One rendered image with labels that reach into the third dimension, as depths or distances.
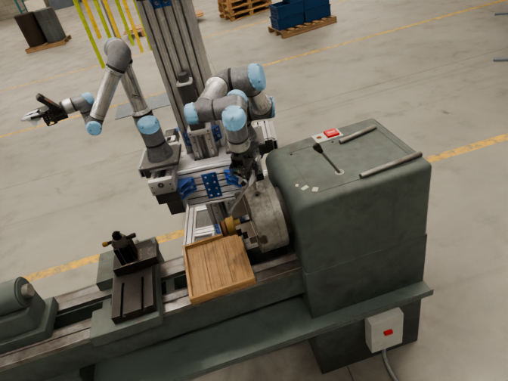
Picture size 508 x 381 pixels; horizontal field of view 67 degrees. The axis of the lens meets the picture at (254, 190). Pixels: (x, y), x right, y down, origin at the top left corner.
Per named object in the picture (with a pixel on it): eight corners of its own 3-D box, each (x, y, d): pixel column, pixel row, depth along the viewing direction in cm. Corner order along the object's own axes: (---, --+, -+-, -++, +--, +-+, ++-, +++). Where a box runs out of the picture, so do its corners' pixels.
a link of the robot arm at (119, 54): (138, 51, 188) (103, 140, 201) (134, 47, 197) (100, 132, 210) (115, 40, 181) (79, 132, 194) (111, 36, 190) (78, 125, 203)
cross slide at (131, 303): (153, 245, 199) (150, 238, 196) (156, 311, 164) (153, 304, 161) (119, 255, 197) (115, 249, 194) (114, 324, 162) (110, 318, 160)
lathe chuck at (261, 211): (264, 209, 198) (255, 166, 175) (283, 259, 178) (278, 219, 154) (247, 214, 198) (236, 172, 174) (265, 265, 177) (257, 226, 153)
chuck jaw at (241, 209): (255, 210, 178) (247, 186, 177) (256, 212, 173) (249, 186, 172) (232, 218, 177) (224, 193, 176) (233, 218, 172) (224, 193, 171)
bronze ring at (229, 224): (236, 209, 176) (216, 215, 175) (240, 221, 169) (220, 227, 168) (240, 224, 181) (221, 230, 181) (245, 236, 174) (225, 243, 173)
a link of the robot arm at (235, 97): (214, 91, 136) (212, 110, 129) (245, 85, 135) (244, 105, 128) (220, 109, 142) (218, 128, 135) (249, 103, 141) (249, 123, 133)
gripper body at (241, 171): (230, 178, 143) (224, 155, 134) (238, 162, 148) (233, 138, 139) (250, 181, 140) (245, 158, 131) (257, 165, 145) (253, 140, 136)
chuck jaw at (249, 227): (258, 217, 172) (265, 233, 162) (260, 225, 175) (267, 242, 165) (234, 224, 171) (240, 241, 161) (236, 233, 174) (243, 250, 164)
